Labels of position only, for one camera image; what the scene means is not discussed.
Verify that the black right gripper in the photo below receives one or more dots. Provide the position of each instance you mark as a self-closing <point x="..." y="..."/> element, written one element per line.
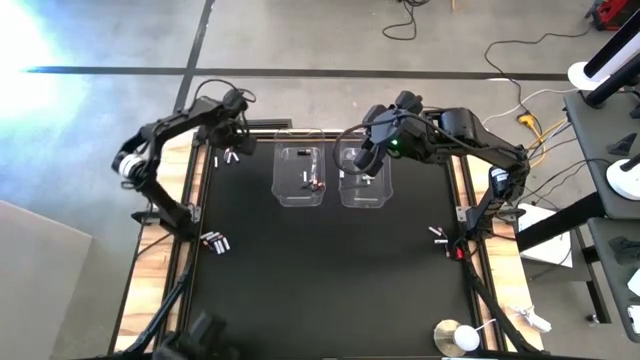
<point x="400" y="125"/>

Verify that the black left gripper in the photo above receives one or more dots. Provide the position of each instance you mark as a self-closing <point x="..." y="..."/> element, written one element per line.
<point x="225" y="117"/>

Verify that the clear plastic bin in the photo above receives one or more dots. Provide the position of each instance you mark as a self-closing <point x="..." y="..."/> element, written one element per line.
<point x="380" y="192"/>
<point x="290" y="165"/>

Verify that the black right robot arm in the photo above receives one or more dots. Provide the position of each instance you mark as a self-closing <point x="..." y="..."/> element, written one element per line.
<point x="480" y="140"/>

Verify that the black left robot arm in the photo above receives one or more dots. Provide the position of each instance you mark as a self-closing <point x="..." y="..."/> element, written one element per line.
<point x="165" y="123"/>

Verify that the black floor vent grille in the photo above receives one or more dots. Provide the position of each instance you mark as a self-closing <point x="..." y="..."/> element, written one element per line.
<point x="272" y="124"/>

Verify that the black table mat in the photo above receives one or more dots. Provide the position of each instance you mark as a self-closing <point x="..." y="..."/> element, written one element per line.
<point x="325" y="290"/>

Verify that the yellow power plug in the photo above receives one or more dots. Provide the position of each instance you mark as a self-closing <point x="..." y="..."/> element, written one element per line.
<point x="526" y="119"/>

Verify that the dark blurry object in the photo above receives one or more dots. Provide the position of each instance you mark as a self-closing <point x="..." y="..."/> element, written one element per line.
<point x="200" y="332"/>

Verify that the white flat box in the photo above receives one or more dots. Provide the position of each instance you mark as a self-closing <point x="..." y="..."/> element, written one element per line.
<point x="547" y="250"/>

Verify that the white dome device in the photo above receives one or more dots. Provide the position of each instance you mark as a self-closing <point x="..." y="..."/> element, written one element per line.
<point x="466" y="337"/>

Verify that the black side table beam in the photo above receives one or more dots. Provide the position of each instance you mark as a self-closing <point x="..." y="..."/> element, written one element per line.
<point x="565" y="220"/>

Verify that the grey side table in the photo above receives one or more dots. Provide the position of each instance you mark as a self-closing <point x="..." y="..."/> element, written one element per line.
<point x="607" y="280"/>
<point x="590" y="140"/>

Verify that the white power adapter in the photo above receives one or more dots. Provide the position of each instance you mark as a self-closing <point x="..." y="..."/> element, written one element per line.
<point x="535" y="320"/>

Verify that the grey floor board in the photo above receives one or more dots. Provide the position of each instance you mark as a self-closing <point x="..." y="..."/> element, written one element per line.
<point x="35" y="290"/>

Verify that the white round base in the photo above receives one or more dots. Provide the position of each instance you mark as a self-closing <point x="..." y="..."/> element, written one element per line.
<point x="622" y="182"/>

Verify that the black triangular part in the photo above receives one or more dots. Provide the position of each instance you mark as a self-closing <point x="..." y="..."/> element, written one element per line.
<point x="625" y="147"/>

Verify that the red tool case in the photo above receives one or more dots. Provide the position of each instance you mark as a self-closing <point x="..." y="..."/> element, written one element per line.
<point x="615" y="12"/>

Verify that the white plastic part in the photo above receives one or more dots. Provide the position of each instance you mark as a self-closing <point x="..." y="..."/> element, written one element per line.
<point x="634" y="320"/>
<point x="634" y="282"/>

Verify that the black rig frame strut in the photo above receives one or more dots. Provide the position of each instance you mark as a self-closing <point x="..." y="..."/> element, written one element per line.
<point x="492" y="310"/>
<point x="160" y="315"/>

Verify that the white lamp base with post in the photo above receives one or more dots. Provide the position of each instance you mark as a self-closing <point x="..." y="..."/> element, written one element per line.
<point x="580" y="75"/>

